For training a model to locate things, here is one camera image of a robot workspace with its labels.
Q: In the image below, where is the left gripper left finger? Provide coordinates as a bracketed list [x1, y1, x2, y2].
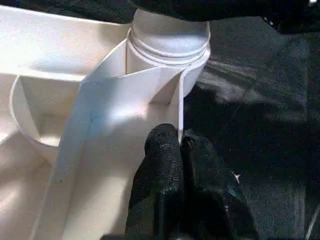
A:
[124, 123, 186, 240]

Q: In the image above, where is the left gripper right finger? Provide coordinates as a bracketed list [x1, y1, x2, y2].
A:
[180, 131, 260, 240]

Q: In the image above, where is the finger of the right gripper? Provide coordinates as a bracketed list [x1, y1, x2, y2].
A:
[132, 0, 320, 35]

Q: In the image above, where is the white plastic table leg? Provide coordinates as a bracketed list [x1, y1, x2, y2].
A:
[126, 7, 212, 68]

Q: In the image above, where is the white plastic table top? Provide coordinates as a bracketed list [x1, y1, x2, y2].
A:
[0, 5, 212, 240]

